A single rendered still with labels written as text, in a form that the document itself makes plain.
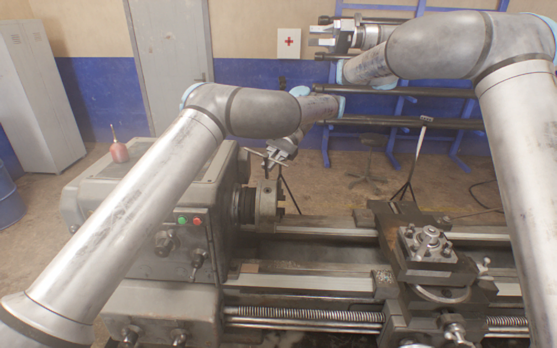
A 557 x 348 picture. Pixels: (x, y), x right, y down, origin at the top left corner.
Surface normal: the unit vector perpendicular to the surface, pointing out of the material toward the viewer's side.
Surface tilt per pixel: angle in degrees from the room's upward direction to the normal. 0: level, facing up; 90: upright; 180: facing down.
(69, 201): 46
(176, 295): 32
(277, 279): 36
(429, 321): 90
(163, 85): 90
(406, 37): 72
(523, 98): 56
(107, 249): 51
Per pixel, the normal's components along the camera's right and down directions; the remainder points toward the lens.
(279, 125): 0.45, 0.51
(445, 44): -0.55, 0.34
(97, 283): 0.77, -0.02
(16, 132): -0.05, 0.50
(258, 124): 0.18, 0.53
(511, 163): -0.97, -0.09
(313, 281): -0.01, -0.40
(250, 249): 0.01, -0.86
